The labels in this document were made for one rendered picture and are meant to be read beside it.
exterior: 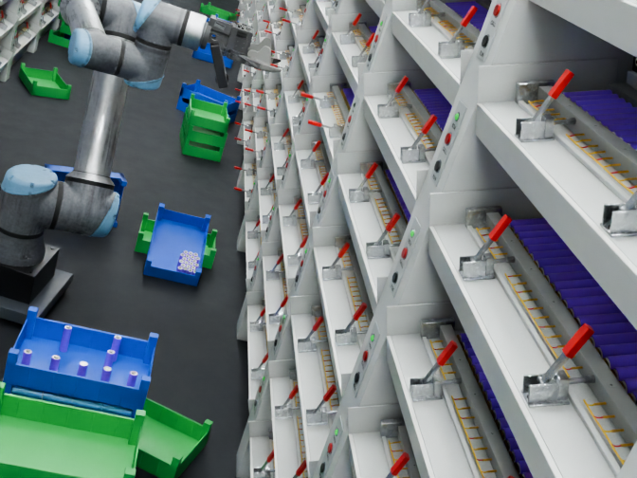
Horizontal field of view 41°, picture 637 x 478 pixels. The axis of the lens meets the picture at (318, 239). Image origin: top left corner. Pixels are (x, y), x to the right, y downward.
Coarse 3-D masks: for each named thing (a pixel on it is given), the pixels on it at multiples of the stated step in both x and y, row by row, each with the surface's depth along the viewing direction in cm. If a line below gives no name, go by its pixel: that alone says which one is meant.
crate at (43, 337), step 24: (24, 336) 196; (48, 336) 200; (72, 336) 200; (96, 336) 201; (120, 336) 201; (48, 360) 193; (72, 360) 195; (96, 360) 198; (120, 360) 201; (144, 360) 203; (24, 384) 182; (48, 384) 182; (72, 384) 183; (96, 384) 183; (120, 384) 184; (144, 384) 184
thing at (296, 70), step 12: (312, 0) 313; (312, 12) 315; (300, 24) 325; (312, 24) 317; (288, 72) 326; (300, 72) 324; (276, 120) 331; (264, 156) 337; (252, 204) 345; (240, 240) 351
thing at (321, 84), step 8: (320, 80) 254; (328, 80) 255; (336, 80) 255; (344, 80) 255; (320, 88) 255; (328, 88) 256; (320, 96) 252; (320, 112) 237; (328, 112) 237; (320, 120) 232; (328, 120) 230; (336, 120) 229; (320, 128) 234; (328, 136) 218; (328, 144) 212; (336, 144) 200; (328, 152) 214; (336, 152) 200
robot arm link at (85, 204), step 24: (120, 0) 261; (120, 24) 260; (96, 72) 261; (96, 96) 260; (120, 96) 262; (96, 120) 259; (120, 120) 266; (96, 144) 259; (96, 168) 260; (72, 192) 257; (96, 192) 258; (72, 216) 256; (96, 216) 259
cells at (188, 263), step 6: (186, 252) 315; (180, 258) 314; (186, 258) 313; (192, 258) 314; (198, 258) 315; (180, 264) 311; (186, 264) 311; (192, 264) 312; (198, 264) 313; (180, 270) 309; (186, 270) 309; (192, 270) 310
